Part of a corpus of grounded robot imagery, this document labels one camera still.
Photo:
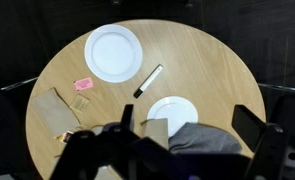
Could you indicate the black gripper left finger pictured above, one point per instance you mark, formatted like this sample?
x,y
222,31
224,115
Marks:
x,y
127,116

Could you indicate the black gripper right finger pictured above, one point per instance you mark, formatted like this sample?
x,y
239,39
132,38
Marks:
x,y
248,128

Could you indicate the folded brown paper napkin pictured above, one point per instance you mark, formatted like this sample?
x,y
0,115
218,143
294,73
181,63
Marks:
x,y
156,131

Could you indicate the white marker black cap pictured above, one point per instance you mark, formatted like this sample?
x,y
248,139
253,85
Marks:
x,y
148,81

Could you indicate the grey sweater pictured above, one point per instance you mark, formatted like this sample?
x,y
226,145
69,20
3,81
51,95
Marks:
x,y
203,140

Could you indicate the brown sugar packet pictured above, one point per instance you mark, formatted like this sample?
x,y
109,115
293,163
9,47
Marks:
x,y
80,103

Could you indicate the small white plate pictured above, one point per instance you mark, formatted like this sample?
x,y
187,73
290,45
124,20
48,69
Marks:
x,y
177,111

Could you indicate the silver metal bar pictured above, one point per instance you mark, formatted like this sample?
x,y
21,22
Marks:
x,y
282,88
18,84

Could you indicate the red yellow sauce packet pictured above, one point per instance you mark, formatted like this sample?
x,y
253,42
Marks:
x,y
66,136

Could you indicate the large white plate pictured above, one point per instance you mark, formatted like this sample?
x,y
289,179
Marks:
x,y
113,53

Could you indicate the long brown paper napkin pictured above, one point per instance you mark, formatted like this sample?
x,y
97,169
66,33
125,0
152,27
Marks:
x,y
55,111

